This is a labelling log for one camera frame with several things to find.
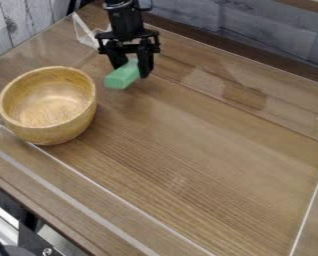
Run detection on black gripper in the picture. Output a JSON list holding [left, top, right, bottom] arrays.
[[95, 1, 160, 78]]

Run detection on black metal bracket with bolt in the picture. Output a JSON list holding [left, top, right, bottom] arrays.
[[17, 223, 55, 256]]

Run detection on green rectangular block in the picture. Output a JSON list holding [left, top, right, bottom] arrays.
[[104, 59, 140, 89]]

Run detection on clear acrylic corner bracket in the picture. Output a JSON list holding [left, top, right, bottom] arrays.
[[72, 12, 111, 49]]

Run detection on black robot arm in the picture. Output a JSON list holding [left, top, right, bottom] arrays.
[[95, 0, 160, 78]]

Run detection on wooden bowl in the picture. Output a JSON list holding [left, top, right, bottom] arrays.
[[0, 66, 97, 145]]

